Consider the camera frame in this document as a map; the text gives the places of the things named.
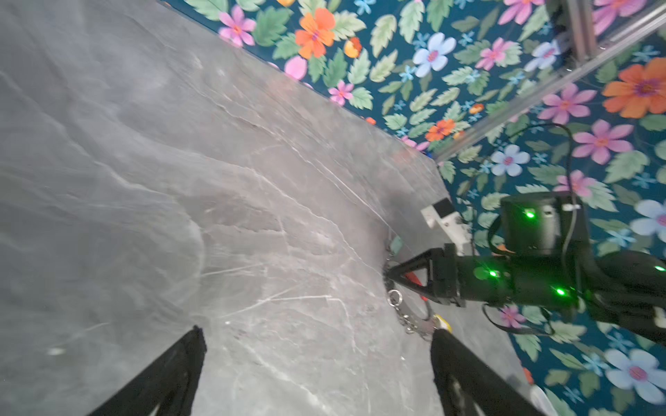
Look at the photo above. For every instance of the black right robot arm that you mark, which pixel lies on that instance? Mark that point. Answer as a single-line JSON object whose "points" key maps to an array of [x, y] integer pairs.
{"points": [[548, 262]]}

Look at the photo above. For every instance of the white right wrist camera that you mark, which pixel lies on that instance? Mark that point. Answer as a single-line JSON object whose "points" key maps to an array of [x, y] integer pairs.
{"points": [[444, 215]]}

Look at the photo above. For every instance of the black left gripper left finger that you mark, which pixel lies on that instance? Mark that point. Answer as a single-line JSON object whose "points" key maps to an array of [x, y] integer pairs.
{"points": [[165, 387]]}

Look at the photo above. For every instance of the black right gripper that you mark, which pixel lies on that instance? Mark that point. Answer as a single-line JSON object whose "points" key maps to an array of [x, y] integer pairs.
{"points": [[442, 276]]}

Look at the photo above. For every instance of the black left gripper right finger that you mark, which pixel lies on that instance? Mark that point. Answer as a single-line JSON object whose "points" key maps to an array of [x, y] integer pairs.
{"points": [[467, 386]]}

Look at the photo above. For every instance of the aluminium frame post back right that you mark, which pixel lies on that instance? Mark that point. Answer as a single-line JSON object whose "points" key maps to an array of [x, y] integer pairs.
{"points": [[589, 53]]}

